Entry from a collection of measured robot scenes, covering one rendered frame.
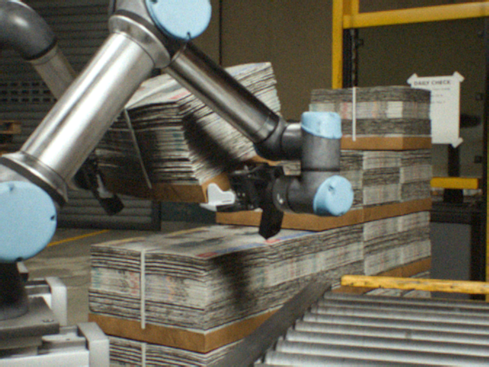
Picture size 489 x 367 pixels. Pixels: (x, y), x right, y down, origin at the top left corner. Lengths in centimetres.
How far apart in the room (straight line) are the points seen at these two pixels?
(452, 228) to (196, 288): 185
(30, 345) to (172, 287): 66
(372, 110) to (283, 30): 630
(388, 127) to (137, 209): 697
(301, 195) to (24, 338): 55
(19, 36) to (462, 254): 221
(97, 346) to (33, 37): 86
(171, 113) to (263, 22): 759
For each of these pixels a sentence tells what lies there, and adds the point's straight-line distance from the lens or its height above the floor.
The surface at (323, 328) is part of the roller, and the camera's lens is 131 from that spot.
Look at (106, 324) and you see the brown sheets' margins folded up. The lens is 207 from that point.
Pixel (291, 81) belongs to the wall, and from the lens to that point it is 905.
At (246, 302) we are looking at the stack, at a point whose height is 69.
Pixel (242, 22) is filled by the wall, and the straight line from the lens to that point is 927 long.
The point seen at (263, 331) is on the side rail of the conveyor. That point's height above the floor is 80.
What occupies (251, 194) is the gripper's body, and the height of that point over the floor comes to 99.
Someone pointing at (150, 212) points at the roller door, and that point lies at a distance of 954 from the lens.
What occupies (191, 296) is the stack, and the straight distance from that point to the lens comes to 187.
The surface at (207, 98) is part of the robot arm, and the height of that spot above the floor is 118.
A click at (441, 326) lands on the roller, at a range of 135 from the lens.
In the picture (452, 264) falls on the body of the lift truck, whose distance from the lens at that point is 353.
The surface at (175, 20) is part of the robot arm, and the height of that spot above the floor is 128.
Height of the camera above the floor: 110
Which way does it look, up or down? 3 degrees down
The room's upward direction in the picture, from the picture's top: straight up
